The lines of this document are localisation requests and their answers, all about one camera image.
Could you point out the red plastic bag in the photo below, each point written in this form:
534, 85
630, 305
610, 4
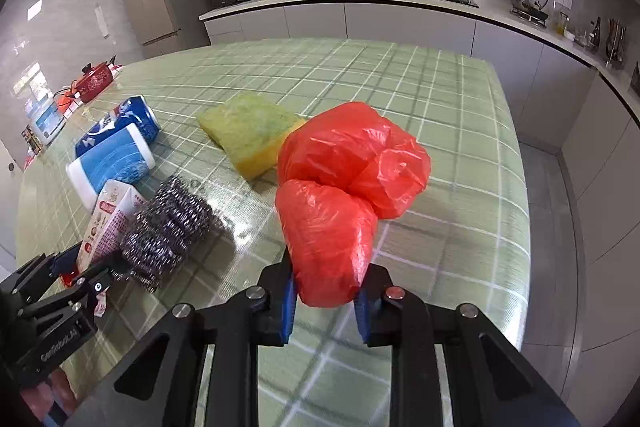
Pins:
340, 187

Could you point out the white wall outlet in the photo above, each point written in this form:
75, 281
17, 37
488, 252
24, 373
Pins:
562, 0

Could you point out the yellow oil bottle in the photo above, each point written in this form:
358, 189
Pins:
562, 26

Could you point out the metal utensil rack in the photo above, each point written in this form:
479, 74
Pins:
616, 44

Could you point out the person's left hand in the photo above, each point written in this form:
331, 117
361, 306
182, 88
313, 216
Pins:
52, 394

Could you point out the green checked tablecloth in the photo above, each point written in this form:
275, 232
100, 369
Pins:
400, 107

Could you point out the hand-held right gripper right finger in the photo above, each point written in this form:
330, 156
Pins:
361, 314

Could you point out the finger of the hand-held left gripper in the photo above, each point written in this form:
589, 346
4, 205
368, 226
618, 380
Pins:
65, 261
85, 287

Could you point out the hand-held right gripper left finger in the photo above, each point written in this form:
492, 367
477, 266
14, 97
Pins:
287, 307

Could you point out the dark utensil holder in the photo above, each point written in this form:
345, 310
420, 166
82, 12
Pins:
636, 82

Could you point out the red tissue box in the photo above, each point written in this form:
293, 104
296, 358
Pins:
95, 79

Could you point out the white wall panel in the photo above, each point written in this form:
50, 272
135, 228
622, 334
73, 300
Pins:
101, 21

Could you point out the red white paper carton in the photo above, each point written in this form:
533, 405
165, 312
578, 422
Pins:
112, 222

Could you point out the blue white wipes canister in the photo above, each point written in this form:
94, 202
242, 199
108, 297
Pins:
112, 157

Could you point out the blue soda can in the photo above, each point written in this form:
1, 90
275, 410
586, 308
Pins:
120, 119

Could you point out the yellow green sponge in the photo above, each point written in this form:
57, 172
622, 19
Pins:
250, 127

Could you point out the steel wool scrubber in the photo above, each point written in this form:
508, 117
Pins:
165, 227

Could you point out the small white appliance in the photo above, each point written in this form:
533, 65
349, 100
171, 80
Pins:
47, 122

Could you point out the dark glass bottle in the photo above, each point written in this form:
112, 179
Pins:
596, 38

